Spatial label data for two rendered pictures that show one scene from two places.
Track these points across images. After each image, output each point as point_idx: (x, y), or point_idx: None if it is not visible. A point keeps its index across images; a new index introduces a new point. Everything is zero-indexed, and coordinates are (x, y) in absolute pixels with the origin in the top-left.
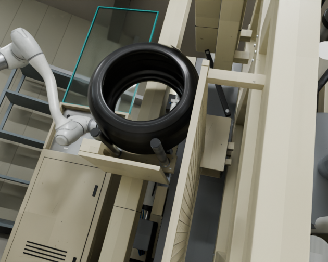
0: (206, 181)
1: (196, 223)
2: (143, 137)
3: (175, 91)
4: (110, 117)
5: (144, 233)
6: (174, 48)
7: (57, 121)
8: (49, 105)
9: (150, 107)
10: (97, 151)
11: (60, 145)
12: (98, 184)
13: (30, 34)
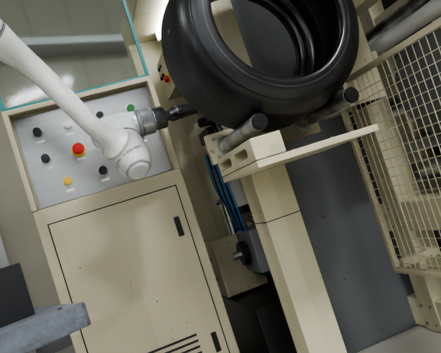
0: (323, 125)
1: (340, 187)
2: (325, 94)
3: (260, 4)
4: (270, 87)
5: None
6: None
7: (112, 142)
8: (80, 119)
9: None
10: (284, 147)
11: (56, 191)
12: (178, 214)
13: None
